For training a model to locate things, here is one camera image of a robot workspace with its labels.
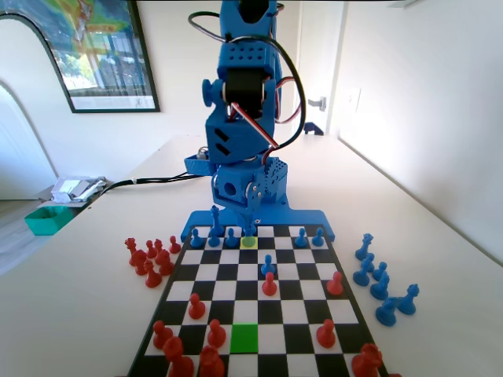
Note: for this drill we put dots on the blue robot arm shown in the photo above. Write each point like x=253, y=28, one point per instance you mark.
x=243, y=129

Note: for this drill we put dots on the red chess pawn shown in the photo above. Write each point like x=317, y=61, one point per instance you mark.
x=174, y=246
x=326, y=335
x=216, y=335
x=195, y=308
x=161, y=337
x=269, y=286
x=335, y=284

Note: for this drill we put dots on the red chess piece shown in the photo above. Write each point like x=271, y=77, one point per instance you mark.
x=164, y=262
x=139, y=264
x=158, y=246
x=211, y=364
x=150, y=250

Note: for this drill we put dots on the red chess queen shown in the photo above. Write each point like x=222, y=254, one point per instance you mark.
x=131, y=246

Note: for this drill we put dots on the blue chess piece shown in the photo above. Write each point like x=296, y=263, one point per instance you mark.
x=364, y=247
x=387, y=313
x=363, y=274
x=380, y=290

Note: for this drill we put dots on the blue chess queen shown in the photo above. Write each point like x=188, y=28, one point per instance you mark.
x=408, y=302

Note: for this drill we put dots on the red piece corner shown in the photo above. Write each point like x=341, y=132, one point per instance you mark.
x=367, y=361

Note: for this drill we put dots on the small blue printed part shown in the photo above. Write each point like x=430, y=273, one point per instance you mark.
x=314, y=129

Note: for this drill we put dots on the black and white chessboard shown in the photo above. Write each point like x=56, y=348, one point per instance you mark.
x=298, y=314

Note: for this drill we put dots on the white door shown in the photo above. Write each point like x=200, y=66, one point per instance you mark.
x=326, y=47

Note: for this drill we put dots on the framed map poster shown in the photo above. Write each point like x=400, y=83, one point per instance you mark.
x=110, y=47

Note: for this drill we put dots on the teal plastic bin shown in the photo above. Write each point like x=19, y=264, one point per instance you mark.
x=43, y=224

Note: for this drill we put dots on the white arched furniture panel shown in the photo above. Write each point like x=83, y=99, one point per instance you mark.
x=23, y=59

